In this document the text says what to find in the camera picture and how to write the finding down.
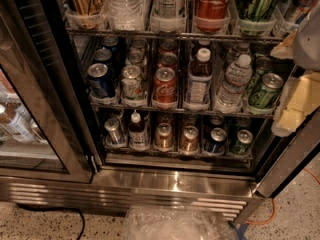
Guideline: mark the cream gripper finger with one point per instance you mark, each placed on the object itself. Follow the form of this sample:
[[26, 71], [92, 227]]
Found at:
[[299, 98], [284, 50]]

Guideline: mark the red front coke can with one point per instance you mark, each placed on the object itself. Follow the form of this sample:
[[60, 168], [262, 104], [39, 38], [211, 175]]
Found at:
[[165, 88]]

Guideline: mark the red coke can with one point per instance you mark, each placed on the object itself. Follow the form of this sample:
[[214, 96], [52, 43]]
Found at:
[[165, 88], [167, 45], [169, 60]]

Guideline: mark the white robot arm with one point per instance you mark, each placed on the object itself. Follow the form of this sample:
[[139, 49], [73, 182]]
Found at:
[[306, 49]]

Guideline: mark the blue silver red bull can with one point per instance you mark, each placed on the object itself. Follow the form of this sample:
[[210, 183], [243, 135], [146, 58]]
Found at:
[[298, 10]]

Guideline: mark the tall green energy can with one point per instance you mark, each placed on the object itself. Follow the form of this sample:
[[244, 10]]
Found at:
[[255, 11]]

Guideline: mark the bottom shelf green can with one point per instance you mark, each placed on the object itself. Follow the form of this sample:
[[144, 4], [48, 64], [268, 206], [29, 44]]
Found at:
[[241, 142]]

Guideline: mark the bottom shelf blue can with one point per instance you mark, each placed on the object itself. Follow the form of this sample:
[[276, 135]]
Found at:
[[214, 144]]

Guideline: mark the red rear coke can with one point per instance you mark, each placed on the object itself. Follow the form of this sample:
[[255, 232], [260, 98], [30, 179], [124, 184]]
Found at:
[[167, 45]]

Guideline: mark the bottom shelf copper can right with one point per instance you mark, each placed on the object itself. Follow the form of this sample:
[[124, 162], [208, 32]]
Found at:
[[189, 139]]

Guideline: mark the shelf copper can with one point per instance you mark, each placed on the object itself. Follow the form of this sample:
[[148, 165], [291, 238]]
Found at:
[[189, 139], [164, 136]]

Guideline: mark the top shelf white label bottle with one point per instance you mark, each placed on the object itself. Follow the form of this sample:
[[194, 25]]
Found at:
[[169, 9]]

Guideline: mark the bottom shelf copper can left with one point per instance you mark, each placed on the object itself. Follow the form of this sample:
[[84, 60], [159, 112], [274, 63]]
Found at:
[[164, 136]]

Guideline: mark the white green rear soda can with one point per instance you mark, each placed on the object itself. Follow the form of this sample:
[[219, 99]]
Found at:
[[139, 44]]

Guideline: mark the white green soda can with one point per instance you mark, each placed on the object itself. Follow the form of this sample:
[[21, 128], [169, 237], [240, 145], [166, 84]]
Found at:
[[136, 58], [132, 82], [139, 44]]

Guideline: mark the white green front soda can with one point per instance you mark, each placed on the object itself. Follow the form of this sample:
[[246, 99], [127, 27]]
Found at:
[[132, 82]]

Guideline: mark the top shelf clear water bottle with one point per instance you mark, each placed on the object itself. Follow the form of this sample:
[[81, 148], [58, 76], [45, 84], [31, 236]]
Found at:
[[126, 15]]

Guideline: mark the bottom shelf small brown bottle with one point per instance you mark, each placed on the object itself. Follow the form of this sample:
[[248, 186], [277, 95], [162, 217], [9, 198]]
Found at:
[[137, 132]]

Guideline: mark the blue rear pepsi can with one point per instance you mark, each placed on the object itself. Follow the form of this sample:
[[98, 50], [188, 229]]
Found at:
[[111, 43]]

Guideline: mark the blue pepsi can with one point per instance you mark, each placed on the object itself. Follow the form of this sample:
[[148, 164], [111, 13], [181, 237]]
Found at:
[[111, 43], [100, 79], [103, 56]]

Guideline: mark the stainless steel glass-door fridge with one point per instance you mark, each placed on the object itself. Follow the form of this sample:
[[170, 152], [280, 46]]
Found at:
[[44, 58]]

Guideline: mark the blue front pepsi can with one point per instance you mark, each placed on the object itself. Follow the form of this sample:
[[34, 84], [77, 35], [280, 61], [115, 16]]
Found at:
[[100, 79]]

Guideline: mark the bottom shelf silver can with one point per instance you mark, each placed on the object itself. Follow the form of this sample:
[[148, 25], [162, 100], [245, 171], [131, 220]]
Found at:
[[115, 135]]

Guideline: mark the top shelf gold can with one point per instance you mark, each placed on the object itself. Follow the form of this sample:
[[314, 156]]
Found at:
[[87, 11]]

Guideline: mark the rear clear water bottle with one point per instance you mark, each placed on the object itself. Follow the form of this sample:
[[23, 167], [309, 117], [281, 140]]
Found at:
[[236, 51]]

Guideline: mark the front clear water bottle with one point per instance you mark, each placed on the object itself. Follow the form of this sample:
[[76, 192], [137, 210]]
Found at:
[[233, 85]]

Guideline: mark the large red coca-cola bottle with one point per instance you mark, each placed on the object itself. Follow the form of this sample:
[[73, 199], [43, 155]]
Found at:
[[208, 12]]

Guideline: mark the rear brown tea bottle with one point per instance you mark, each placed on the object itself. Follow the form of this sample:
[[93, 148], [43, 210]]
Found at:
[[197, 45]]

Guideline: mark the brown tea bottle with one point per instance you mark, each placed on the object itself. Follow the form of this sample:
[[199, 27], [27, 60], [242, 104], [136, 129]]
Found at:
[[197, 45], [199, 81]]

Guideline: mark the front brown tea bottle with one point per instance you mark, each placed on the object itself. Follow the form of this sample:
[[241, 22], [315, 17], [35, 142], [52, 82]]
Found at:
[[199, 81]]

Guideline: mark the crumpled clear plastic bag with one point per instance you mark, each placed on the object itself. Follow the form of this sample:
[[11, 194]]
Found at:
[[146, 223]]

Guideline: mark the bottle behind glass door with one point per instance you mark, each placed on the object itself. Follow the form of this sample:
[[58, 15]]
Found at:
[[15, 124]]

